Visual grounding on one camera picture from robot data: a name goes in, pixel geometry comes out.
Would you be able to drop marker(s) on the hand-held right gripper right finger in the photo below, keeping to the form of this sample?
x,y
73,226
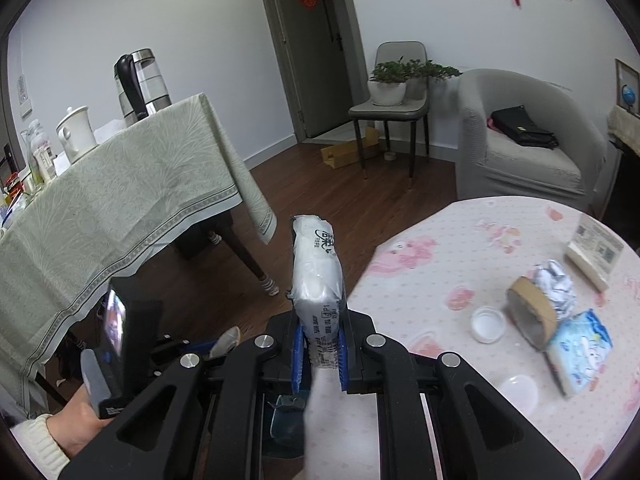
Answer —
x,y
343,360

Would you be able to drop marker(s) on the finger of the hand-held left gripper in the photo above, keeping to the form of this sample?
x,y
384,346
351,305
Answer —
x,y
202,346

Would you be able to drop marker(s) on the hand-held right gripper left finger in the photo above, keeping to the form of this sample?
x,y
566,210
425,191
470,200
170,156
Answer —
x,y
298,360

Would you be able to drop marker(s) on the white plastic snack packet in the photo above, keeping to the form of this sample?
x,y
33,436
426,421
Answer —
x,y
315,270

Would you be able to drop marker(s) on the brown tape roll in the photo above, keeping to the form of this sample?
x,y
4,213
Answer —
x,y
532,305

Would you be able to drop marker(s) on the white cardboard box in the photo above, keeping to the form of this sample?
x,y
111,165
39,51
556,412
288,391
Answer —
x,y
595,250

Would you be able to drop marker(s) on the person's left forearm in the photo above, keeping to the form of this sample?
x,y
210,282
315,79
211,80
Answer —
x,y
35,447

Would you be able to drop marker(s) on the person's left hand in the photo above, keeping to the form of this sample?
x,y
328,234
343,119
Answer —
x,y
82,425

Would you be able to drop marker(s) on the dark wooden table leg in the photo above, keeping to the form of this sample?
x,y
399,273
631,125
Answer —
x,y
245,250

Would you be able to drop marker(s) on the green patterned tablecloth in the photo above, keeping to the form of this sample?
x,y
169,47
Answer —
x,y
125,185

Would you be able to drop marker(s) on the white bottle cap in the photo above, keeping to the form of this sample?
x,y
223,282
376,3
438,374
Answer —
x,y
488,325

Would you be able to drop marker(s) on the clear plastic lid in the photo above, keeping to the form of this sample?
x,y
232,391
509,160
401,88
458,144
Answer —
x,y
520,394

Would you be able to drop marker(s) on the white plastic bottle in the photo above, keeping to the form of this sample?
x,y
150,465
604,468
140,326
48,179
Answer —
x,y
42,155

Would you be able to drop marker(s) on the flat cardboard box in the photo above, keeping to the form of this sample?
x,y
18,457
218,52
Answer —
x,y
340,155

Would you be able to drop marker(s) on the white lidded mug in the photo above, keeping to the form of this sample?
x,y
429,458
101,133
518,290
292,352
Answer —
x,y
75,135

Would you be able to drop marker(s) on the small tape roll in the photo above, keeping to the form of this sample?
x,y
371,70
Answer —
x,y
390,158

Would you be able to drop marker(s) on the crumpled foil wrapper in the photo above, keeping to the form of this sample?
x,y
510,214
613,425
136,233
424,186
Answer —
x,y
557,285

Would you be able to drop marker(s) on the blue tissue packet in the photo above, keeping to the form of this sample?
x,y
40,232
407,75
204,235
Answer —
x,y
580,350

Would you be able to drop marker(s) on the glass steel electric kettle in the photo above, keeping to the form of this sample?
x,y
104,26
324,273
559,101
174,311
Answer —
x,y
145,85

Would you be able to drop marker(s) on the grey dining chair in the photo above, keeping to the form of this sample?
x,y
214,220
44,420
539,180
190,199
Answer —
x,y
390,110

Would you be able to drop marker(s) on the grey armchair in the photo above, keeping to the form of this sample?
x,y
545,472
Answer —
x,y
530,165

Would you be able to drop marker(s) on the potted green plant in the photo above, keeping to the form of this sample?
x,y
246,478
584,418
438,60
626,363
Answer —
x,y
387,92

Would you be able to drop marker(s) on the pink cloth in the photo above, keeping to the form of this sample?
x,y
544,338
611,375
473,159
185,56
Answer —
x,y
490,124

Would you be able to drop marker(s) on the black bag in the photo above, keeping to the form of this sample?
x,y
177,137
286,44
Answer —
x,y
525,127

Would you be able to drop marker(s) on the grey door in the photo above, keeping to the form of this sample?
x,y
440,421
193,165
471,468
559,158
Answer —
x,y
310,60

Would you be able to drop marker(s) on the beige lace cloth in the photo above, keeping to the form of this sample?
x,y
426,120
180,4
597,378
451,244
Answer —
x,y
625,127

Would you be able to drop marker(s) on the small blue globe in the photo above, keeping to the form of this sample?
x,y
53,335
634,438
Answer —
x,y
628,94

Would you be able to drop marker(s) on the white wall switch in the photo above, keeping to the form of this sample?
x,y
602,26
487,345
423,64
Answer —
x,y
25,97

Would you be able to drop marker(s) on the picture frame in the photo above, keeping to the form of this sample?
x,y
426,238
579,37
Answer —
x,y
625,72

